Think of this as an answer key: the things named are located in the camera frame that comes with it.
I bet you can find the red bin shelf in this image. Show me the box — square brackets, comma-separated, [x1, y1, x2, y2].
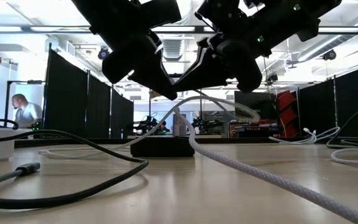
[275, 90, 300, 138]

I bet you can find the black USB cable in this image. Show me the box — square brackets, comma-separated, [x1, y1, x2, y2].
[326, 104, 358, 149]
[0, 129, 150, 210]

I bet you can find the black metal stand frame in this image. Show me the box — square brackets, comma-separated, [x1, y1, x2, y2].
[149, 90, 203, 135]
[4, 80, 47, 129]

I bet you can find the white braided USB cable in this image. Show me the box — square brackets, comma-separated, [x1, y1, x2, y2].
[172, 107, 358, 224]

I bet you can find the person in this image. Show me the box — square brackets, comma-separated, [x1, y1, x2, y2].
[155, 120, 172, 136]
[11, 93, 44, 129]

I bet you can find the long black power strip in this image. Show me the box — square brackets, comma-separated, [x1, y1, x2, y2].
[130, 136, 196, 158]

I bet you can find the thin white USB cable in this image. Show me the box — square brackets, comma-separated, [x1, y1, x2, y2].
[38, 95, 260, 160]

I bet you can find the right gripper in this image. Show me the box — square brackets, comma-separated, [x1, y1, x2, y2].
[174, 0, 343, 94]

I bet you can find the black folding room divider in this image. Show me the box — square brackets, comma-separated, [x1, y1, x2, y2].
[297, 62, 358, 138]
[44, 49, 135, 139]

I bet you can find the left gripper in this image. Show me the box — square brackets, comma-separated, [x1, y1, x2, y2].
[71, 0, 182, 100]

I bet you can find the silver ventilation duct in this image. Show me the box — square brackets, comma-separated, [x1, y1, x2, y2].
[162, 34, 188, 62]

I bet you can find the black computer monitor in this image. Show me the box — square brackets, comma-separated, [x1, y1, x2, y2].
[234, 90, 277, 121]

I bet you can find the black looped cable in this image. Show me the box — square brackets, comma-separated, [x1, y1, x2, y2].
[0, 118, 20, 130]

